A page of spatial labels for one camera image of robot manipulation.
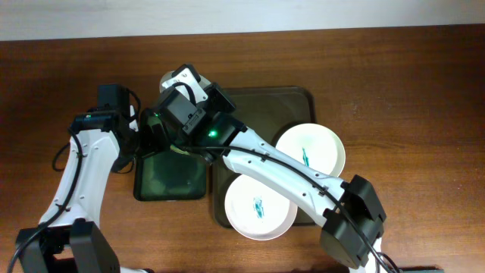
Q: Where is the white plate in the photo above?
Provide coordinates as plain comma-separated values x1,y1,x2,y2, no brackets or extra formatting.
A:
276,124,346,177
160,68,211,99
224,175,298,241

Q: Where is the green yellow sponge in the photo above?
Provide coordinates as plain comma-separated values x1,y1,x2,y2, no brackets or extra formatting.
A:
170,144,197,155

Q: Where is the white plate top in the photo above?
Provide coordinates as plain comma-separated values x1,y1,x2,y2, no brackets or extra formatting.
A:
160,68,211,99

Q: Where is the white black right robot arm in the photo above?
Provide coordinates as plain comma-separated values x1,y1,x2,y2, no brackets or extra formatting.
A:
152,82,394,272

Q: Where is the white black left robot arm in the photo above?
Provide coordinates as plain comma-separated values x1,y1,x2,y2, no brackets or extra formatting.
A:
8,84,141,272

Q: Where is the small dark green tray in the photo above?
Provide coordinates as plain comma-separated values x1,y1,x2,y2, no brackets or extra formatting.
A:
133,125,206,202

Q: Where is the large dark brown tray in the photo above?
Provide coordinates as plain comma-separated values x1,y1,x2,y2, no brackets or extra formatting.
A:
211,86,316,229

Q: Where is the white plate bottom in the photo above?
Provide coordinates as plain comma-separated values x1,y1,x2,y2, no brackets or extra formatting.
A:
224,175,298,241

